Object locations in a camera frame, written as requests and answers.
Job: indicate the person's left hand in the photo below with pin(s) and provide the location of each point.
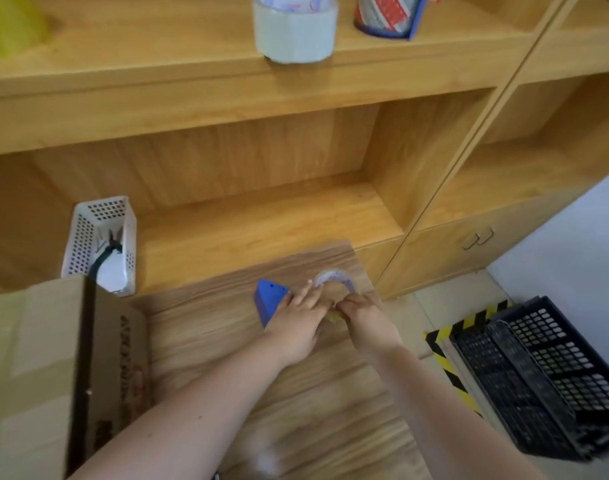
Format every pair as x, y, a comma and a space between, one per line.
295, 324

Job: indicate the person's right hand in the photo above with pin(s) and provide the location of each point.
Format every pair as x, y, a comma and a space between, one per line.
368, 322

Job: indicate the person's right fingers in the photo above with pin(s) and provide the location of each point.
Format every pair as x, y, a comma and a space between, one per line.
352, 307

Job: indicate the person's left fingers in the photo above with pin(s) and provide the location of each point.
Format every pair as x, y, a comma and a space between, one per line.
312, 299

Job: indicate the person's right forearm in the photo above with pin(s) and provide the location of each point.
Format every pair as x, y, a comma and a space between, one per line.
444, 419

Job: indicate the person's left forearm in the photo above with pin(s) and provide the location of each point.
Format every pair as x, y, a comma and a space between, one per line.
194, 419

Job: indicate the blue tape dispenser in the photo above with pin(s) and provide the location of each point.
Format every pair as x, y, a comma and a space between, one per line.
268, 299

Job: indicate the wooden shelf cabinet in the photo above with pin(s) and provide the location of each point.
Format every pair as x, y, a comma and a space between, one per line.
304, 144

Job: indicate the black plastic crate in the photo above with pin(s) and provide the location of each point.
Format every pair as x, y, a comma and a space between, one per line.
539, 374

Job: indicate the white perforated plastic basket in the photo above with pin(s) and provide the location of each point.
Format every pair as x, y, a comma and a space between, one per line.
102, 244

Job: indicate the large clear tape roll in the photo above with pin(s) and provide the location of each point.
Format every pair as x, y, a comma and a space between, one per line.
295, 29

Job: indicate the brown cardboard box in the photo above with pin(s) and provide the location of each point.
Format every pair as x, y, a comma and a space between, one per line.
39, 379

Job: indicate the yellow-green plastic object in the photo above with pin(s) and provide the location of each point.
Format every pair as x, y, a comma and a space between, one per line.
9, 22

